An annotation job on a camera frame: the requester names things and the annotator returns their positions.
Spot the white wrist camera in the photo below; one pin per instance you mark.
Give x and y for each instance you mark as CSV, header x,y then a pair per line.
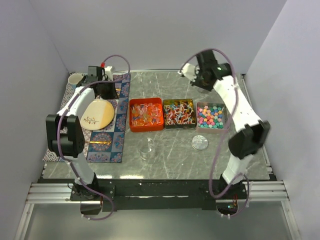
x,y
108,73
189,71

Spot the dark tin of lollipops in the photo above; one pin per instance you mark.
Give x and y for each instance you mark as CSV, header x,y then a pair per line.
x,y
179,114

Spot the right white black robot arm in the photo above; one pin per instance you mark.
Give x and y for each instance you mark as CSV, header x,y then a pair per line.
x,y
251,131

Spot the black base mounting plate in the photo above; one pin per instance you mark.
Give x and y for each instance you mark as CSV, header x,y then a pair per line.
x,y
147,194

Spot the gold fork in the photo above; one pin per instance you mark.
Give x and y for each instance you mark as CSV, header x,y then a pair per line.
x,y
99,142

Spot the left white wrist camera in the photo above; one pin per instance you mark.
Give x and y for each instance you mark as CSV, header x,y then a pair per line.
x,y
108,73

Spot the pink tin of star candies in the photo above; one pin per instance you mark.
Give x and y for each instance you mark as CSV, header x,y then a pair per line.
x,y
211,117

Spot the clear round jar lid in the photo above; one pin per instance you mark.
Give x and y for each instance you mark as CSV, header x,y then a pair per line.
x,y
199,142

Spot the orange candy box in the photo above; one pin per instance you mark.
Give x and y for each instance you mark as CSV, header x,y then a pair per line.
x,y
146,115

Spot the blue white mug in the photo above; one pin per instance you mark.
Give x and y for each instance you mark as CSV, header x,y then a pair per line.
x,y
76,80

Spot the cream ceramic plate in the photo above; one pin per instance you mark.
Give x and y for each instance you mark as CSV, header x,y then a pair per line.
x,y
98,115

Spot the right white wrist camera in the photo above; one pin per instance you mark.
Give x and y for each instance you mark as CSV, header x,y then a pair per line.
x,y
189,71

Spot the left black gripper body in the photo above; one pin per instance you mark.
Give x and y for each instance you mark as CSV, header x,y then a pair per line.
x,y
107,90

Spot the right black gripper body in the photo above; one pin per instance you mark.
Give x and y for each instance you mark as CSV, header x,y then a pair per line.
x,y
199,81

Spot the aluminium rail frame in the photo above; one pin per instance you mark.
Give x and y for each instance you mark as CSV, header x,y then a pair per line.
x,y
60,193

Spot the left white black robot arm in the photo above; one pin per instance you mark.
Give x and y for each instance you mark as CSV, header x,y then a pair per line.
x,y
64,132

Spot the patterned placemat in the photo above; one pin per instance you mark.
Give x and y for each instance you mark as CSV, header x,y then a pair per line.
x,y
69,91

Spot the clear glass jar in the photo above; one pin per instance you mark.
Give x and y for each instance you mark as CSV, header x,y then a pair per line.
x,y
146,149

